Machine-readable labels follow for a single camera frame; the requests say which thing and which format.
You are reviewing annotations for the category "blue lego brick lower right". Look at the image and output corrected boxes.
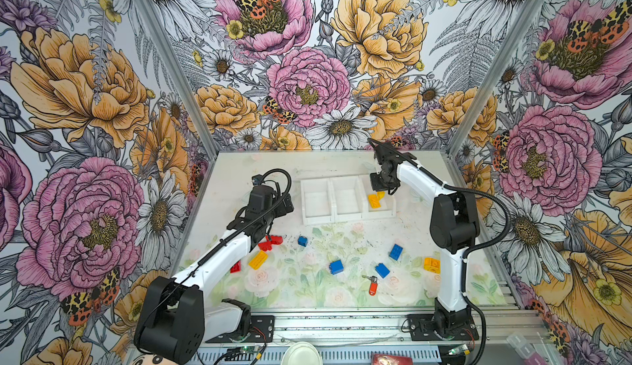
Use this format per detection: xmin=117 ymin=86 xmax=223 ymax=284
xmin=375 ymin=263 xmax=391 ymax=279

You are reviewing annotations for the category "small blue lego brick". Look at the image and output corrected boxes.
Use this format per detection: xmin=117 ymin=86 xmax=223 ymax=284
xmin=297 ymin=236 xmax=308 ymax=247

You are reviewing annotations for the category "white three-compartment bin tray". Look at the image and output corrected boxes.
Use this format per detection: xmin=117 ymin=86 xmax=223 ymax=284
xmin=301 ymin=175 xmax=397 ymax=226

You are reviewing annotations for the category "red lego brick small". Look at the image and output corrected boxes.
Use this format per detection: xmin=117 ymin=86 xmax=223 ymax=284
xmin=258 ymin=241 xmax=273 ymax=252

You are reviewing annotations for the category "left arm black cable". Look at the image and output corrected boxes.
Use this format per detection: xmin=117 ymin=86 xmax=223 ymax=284
xmin=137 ymin=168 xmax=293 ymax=336

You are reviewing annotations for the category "yellow lego brick top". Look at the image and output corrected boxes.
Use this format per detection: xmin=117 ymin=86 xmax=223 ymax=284
xmin=367 ymin=193 xmax=382 ymax=210

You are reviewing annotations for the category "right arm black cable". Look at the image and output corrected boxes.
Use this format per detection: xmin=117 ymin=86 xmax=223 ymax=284
xmin=414 ymin=161 xmax=512 ymax=365

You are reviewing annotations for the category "blue lego brick center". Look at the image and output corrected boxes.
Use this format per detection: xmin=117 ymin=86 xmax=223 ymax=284
xmin=329 ymin=260 xmax=344 ymax=275

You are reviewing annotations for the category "aluminium frame rail front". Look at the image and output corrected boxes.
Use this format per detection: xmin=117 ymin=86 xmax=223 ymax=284
xmin=251 ymin=307 xmax=550 ymax=346

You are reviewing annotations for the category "red lego brick near arm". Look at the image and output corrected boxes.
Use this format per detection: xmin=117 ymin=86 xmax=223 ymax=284
xmin=230 ymin=261 xmax=242 ymax=274

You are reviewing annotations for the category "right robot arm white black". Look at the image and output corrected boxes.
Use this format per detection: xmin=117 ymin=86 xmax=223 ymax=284
xmin=369 ymin=139 xmax=480 ymax=339

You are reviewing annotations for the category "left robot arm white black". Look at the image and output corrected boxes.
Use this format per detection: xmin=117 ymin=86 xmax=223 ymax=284
xmin=133 ymin=168 xmax=294 ymax=364

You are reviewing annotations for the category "white round lid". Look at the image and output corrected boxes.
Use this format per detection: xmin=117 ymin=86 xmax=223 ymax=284
xmin=281 ymin=342 xmax=324 ymax=365

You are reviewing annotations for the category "yellow orange lego brick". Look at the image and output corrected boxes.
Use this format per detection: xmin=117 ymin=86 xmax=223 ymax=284
xmin=423 ymin=257 xmax=441 ymax=274

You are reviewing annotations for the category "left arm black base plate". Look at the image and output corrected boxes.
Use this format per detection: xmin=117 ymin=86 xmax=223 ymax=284
xmin=205 ymin=315 xmax=276 ymax=344

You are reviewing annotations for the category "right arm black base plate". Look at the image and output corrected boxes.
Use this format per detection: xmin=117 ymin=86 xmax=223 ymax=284
xmin=401 ymin=314 xmax=479 ymax=342

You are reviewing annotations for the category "red box at bottom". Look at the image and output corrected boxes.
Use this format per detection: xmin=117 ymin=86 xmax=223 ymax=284
xmin=372 ymin=353 xmax=413 ymax=365

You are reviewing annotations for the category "blue lego brick upper right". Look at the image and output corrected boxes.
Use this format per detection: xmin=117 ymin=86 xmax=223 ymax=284
xmin=388 ymin=244 xmax=403 ymax=261

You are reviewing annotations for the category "cartoon face toy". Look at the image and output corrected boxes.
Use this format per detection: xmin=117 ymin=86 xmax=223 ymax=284
xmin=131 ymin=354 xmax=171 ymax=365

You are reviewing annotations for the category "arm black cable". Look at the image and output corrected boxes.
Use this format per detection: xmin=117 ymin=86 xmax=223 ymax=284
xmin=137 ymin=168 xmax=293 ymax=336
xmin=414 ymin=161 xmax=512 ymax=365

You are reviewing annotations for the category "clear plastic container corner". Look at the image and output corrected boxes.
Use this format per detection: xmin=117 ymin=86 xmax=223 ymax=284
xmin=506 ymin=333 xmax=547 ymax=365

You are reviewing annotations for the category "red lego brick long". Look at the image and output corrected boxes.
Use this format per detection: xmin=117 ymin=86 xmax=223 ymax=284
xmin=268 ymin=235 xmax=284 ymax=246

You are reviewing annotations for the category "yellow lego brick left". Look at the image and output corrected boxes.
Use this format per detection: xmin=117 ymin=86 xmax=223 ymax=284
xmin=249 ymin=251 xmax=268 ymax=270

